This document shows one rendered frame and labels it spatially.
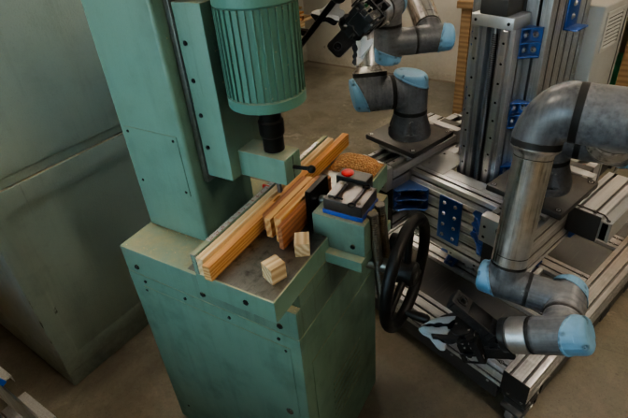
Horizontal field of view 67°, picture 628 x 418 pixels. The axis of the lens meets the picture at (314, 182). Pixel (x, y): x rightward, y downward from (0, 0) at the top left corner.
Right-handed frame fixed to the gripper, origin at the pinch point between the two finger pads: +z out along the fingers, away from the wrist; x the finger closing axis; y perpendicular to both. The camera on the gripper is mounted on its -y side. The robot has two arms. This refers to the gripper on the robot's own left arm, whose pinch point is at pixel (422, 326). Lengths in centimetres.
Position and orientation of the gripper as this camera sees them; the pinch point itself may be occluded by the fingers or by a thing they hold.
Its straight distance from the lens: 120.0
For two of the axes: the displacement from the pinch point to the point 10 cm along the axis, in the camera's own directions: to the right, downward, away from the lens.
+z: -7.1, 2.0, 6.7
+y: 4.6, 8.6, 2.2
